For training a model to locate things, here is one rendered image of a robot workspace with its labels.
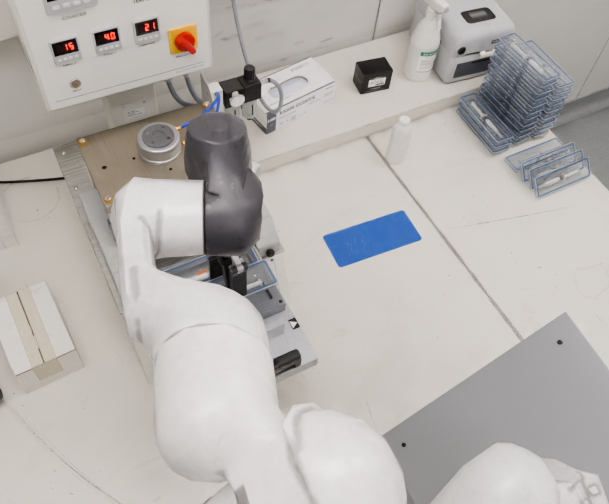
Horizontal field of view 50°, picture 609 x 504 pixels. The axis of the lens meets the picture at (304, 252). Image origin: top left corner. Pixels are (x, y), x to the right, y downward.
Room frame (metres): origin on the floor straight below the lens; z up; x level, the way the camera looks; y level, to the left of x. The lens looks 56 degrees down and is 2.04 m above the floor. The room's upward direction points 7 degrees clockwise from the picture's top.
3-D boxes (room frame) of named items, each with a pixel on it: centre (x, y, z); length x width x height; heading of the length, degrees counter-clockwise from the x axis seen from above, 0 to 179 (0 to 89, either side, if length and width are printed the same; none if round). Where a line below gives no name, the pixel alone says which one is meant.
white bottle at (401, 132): (1.22, -0.21, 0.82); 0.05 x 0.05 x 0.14
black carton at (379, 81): (1.44, -0.13, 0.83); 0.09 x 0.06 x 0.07; 116
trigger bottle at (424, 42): (1.52, -0.26, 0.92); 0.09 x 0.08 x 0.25; 41
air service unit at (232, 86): (1.05, 0.18, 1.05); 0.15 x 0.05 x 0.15; 124
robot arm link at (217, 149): (0.53, 0.11, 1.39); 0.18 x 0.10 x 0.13; 10
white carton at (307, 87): (1.32, 0.10, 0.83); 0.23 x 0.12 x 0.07; 133
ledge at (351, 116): (1.45, -0.11, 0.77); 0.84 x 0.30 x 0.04; 124
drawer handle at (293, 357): (0.45, 0.05, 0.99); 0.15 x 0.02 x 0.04; 124
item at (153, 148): (0.86, 0.29, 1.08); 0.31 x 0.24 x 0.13; 124
